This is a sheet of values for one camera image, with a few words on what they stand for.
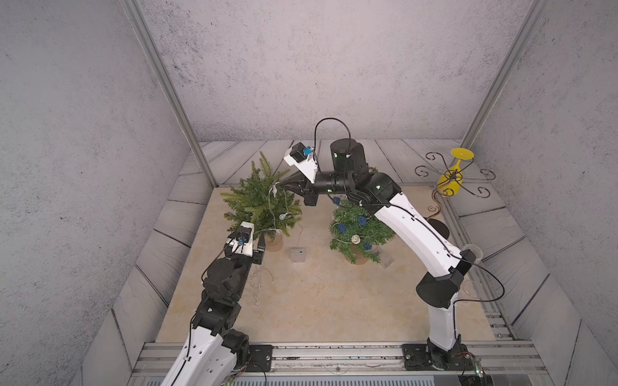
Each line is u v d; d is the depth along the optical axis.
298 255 0.90
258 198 0.72
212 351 0.50
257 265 0.66
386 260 0.94
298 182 0.57
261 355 0.73
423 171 0.81
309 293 0.88
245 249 0.61
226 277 0.51
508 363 0.73
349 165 0.50
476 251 0.78
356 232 0.76
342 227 0.75
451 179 0.81
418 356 0.73
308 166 0.53
